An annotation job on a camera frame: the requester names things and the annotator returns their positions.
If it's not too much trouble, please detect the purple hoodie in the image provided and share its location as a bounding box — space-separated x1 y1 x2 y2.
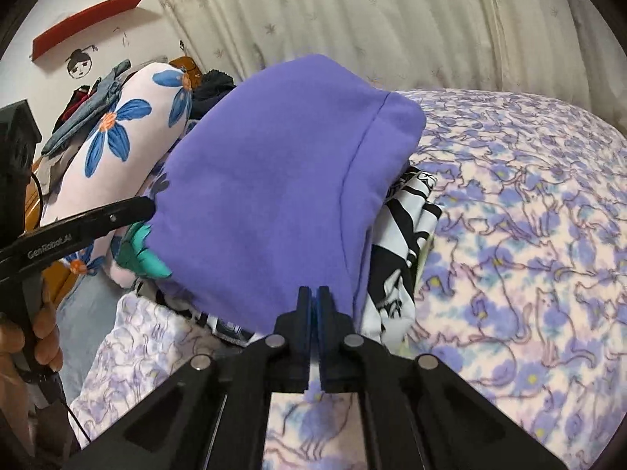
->
117 53 428 336

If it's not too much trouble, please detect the grey denim clothes pile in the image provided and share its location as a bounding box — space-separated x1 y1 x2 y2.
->
36 60 131 196

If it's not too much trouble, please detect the black clothing by headboard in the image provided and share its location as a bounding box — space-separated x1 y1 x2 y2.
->
190 69 236 120

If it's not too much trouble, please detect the person's left hand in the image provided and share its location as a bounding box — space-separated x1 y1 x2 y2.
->
0 300 63 455

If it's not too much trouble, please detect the pink blue-flower rolled quilt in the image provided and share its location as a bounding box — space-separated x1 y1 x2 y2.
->
40 61 195 288

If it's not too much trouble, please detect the black white patterned folded garment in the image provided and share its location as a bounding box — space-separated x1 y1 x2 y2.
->
135 163 442 353

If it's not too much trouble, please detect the purple cat-print bed blanket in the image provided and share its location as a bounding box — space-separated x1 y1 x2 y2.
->
70 89 626 469

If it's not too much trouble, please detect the cream curtain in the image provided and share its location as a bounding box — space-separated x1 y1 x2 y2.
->
158 0 626 128

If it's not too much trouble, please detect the cartoon face wall sticker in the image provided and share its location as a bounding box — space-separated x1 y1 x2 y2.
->
66 45 98 80

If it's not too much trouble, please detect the red wall shelf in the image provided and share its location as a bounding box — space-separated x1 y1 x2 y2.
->
31 0 142 61

